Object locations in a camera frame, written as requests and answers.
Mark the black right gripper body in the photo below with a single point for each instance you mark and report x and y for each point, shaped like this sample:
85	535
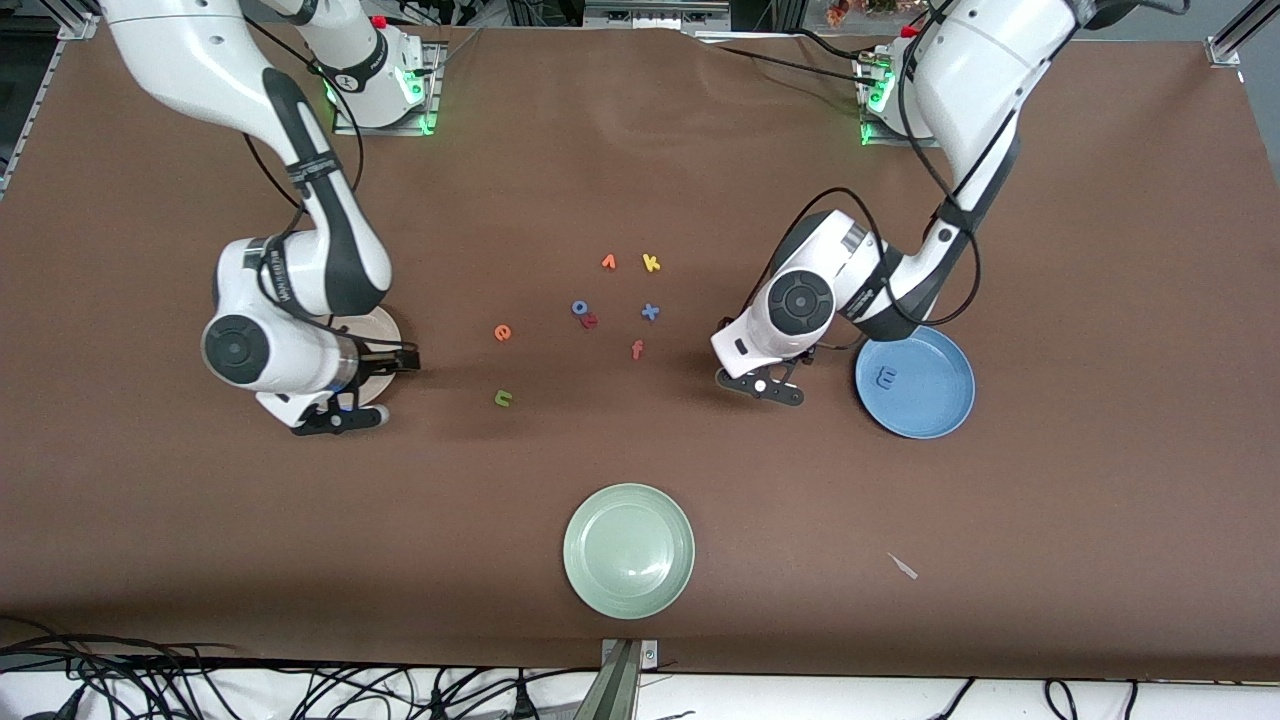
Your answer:
383	358

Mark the blue letter E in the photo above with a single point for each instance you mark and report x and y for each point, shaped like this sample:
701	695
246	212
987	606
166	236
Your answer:
885	379

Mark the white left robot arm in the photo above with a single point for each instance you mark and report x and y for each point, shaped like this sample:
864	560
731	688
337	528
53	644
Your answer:
980	70

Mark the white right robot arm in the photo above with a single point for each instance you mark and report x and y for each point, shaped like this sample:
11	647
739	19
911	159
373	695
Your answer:
285	355

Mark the beige brown plate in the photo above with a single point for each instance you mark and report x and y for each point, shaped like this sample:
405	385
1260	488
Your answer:
385	330

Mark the brown paper table cover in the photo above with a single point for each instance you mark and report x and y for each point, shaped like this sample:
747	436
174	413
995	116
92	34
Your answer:
640	150

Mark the blue plate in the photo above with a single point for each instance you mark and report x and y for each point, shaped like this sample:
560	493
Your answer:
930	400

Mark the pale green plate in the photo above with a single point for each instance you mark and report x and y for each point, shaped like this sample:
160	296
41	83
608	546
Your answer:
628	550

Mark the small white paper scrap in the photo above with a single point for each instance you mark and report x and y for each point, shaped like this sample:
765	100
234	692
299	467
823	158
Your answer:
903	567

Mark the grey metal background box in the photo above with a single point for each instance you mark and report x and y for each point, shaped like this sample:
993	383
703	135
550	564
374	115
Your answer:
650	12

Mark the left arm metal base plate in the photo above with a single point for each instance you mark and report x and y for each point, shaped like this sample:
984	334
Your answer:
885	142

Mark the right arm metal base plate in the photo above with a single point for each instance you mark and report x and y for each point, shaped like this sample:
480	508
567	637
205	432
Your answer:
434	90

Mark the grey metal camera post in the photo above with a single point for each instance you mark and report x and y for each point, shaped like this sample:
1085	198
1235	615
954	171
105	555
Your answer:
620	690

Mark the aluminium frame rail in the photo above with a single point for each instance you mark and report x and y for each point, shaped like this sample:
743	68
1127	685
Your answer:
30	95

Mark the aluminium frame profile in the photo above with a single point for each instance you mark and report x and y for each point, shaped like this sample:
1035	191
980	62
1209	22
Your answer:
1235	40

